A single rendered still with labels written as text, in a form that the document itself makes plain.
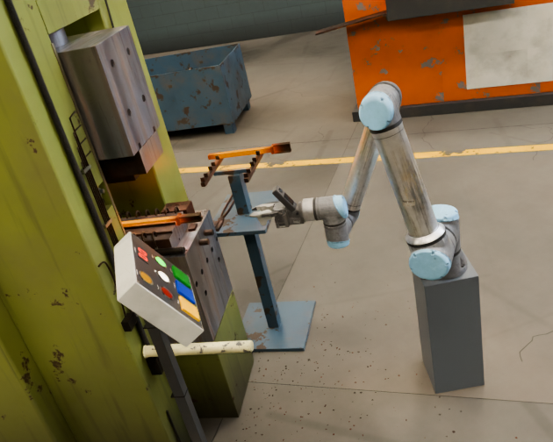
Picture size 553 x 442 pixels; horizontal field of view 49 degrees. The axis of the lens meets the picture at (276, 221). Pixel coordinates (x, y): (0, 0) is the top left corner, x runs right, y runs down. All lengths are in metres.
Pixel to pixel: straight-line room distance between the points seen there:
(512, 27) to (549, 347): 3.18
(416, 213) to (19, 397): 1.70
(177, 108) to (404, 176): 4.42
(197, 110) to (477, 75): 2.71
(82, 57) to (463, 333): 1.83
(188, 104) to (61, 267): 4.20
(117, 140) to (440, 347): 1.57
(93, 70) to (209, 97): 4.07
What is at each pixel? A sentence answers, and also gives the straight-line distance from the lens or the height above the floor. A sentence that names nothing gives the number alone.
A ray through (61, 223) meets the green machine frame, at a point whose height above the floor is 1.27.
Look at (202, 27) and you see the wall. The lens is 10.67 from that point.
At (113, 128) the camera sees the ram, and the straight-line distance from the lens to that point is 2.22.
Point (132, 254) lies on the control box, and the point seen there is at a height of 1.20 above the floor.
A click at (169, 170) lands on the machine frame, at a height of 1.06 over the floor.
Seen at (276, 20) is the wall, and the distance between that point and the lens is 10.18.
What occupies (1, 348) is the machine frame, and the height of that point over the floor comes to 0.82.
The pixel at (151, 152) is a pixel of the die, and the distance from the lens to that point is 2.37.
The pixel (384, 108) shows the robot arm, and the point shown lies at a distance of 2.04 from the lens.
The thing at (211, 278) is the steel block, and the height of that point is 0.68.
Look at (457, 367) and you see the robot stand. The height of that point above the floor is 0.13.
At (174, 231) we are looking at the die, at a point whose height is 0.98.
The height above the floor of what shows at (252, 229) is 0.75.
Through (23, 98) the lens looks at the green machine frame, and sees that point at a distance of 2.00.
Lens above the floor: 2.09
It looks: 28 degrees down
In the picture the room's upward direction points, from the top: 13 degrees counter-clockwise
